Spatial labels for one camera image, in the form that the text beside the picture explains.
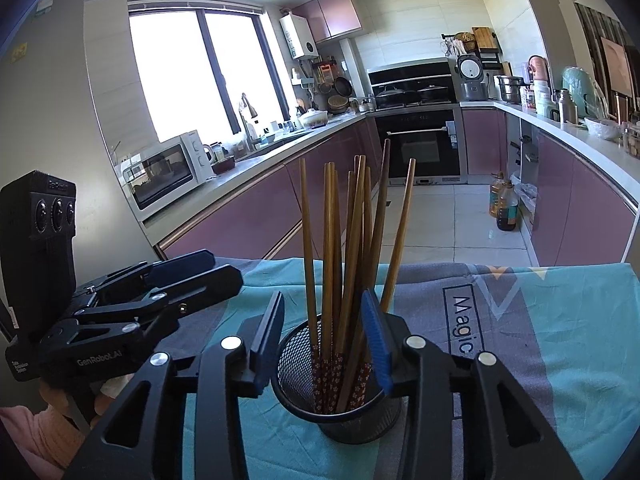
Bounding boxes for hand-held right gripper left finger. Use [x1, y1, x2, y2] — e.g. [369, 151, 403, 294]
[62, 290, 287, 480]

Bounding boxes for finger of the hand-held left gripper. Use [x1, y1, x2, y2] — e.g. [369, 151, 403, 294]
[74, 249, 217, 307]
[70, 264, 244, 376]

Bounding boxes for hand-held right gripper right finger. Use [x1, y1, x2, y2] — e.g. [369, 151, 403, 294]
[360, 287, 583, 480]

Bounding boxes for black mesh utensil holder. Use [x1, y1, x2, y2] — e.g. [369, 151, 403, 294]
[272, 317, 403, 443]

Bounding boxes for bunch of wooden chopsticks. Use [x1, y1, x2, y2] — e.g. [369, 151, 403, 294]
[298, 139, 417, 413]

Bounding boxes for person's left hand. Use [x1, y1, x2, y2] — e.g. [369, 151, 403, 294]
[39, 379, 122, 429]

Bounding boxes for pink kitchen base cabinets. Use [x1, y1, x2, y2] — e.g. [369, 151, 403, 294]
[155, 115, 386, 263]
[460, 107, 640, 268]

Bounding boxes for white microwave oven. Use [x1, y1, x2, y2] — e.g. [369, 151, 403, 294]
[121, 130, 215, 221]

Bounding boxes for white kitchen countertop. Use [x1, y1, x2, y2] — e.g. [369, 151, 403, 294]
[142, 100, 640, 251]

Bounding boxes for kitchen sink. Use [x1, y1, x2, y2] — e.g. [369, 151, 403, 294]
[235, 140, 301, 163]

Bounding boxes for grey refrigerator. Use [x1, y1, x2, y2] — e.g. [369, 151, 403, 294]
[0, 0, 166, 321]

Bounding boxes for steel sink faucet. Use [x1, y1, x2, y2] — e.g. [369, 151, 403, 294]
[239, 92, 258, 153]

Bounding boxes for dark cooking oil bottle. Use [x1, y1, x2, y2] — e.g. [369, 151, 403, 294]
[496, 180, 519, 232]

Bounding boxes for kitchen window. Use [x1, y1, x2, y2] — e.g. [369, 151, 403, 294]
[127, 7, 296, 143]

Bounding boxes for teal and grey patchwork tablecloth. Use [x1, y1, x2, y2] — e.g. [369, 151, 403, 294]
[165, 257, 640, 480]

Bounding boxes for black integrated stove oven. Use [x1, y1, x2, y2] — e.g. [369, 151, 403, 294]
[366, 57, 468, 186]

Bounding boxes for white plastic bag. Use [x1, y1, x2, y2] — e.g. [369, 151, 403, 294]
[512, 182, 538, 226]

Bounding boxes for black lidded wok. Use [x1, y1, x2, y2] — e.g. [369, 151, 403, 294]
[375, 86, 420, 108]
[417, 85, 453, 103]

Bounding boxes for silver rice cooker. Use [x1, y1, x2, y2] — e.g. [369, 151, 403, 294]
[456, 53, 490, 102]

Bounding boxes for stainless steel pot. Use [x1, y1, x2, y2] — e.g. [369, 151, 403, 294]
[495, 75, 523, 103]

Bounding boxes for white jar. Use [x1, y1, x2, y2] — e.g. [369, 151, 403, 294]
[535, 80, 553, 116]

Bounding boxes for stainless steel bottle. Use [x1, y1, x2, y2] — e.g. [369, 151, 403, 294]
[559, 89, 578, 125]

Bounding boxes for pink electric kettle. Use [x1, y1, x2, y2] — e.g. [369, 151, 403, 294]
[527, 55, 551, 83]

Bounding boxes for wooden cutting board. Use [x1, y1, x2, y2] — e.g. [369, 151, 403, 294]
[472, 26, 501, 51]

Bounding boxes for mint green appliance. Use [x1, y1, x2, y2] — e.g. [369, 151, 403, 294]
[562, 66, 606, 116]

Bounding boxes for striped curtain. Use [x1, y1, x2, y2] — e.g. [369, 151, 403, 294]
[575, 2, 640, 121]

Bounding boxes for wall utensil rack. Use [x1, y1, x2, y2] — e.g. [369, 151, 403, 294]
[292, 57, 335, 92]

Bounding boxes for white wall water heater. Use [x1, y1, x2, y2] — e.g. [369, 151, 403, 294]
[279, 12, 319, 60]

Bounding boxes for pink upper wall cabinet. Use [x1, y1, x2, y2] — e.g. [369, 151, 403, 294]
[292, 0, 363, 44]

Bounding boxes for black wall rack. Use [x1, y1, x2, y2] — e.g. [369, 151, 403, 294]
[441, 26, 502, 71]

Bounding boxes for framed wall picture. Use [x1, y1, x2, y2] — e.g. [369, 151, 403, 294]
[600, 37, 636, 96]

